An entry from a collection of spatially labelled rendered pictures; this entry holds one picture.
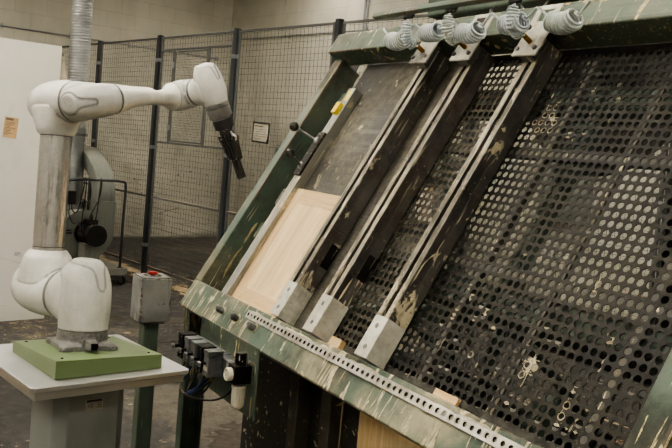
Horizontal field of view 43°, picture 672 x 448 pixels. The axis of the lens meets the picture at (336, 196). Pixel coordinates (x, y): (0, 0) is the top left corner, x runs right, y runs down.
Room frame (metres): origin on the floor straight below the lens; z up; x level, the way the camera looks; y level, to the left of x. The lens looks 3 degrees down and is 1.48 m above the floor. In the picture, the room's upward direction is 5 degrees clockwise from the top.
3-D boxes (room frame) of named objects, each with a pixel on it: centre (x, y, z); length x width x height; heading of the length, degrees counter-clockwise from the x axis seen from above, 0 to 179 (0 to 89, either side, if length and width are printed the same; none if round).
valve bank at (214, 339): (2.87, 0.39, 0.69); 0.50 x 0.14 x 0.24; 31
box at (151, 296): (3.22, 0.68, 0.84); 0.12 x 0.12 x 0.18; 31
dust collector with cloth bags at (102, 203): (8.27, 2.63, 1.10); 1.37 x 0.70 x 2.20; 41
